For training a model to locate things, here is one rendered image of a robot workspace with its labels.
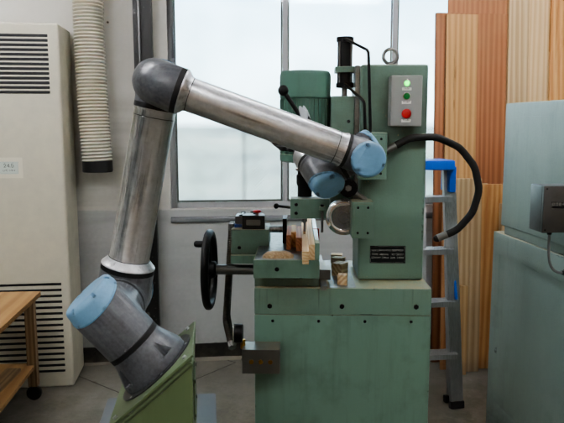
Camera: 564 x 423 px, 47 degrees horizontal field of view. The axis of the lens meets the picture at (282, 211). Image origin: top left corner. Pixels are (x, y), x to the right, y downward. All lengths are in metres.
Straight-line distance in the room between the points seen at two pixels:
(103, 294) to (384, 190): 1.00
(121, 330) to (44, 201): 1.77
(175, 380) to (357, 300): 0.74
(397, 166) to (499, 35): 1.79
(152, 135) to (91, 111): 1.69
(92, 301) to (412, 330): 1.04
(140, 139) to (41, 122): 1.63
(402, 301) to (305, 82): 0.78
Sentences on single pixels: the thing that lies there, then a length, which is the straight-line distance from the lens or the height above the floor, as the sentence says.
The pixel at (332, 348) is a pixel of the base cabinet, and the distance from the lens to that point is 2.19.
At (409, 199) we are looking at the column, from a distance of 2.21.
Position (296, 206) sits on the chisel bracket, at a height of 1.05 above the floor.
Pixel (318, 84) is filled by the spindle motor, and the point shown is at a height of 1.46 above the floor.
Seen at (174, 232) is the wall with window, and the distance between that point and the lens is 3.62.
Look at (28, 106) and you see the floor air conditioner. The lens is 3.37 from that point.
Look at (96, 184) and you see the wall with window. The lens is 3.63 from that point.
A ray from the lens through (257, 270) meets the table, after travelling 2.08.
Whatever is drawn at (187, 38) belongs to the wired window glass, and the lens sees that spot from 3.67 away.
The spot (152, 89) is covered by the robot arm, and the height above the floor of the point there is 1.41.
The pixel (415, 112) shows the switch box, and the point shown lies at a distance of 2.14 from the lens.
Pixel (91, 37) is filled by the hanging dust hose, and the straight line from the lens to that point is 3.46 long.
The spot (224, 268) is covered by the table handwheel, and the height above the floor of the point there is 0.82.
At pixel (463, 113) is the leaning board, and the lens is 3.69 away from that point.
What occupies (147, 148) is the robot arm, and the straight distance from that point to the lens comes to 1.76.
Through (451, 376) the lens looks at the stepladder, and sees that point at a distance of 3.24.
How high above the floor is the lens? 1.33
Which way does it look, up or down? 8 degrees down
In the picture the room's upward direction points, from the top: straight up
